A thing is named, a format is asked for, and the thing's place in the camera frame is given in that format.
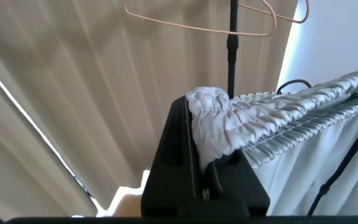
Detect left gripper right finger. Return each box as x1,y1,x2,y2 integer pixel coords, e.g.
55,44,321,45
202,149,271,219

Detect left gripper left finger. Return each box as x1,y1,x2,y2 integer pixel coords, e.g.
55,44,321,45
140,95,203,219

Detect pale grey shorts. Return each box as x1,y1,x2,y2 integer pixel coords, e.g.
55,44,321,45
185,62,358,218

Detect white laundry basket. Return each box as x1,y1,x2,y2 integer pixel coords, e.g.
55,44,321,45
233,78,313,102

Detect black clothes rack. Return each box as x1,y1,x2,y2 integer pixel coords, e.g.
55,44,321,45
226,0,240,100

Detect beige curtain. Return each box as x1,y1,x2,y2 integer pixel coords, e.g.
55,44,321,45
0,0,300,219

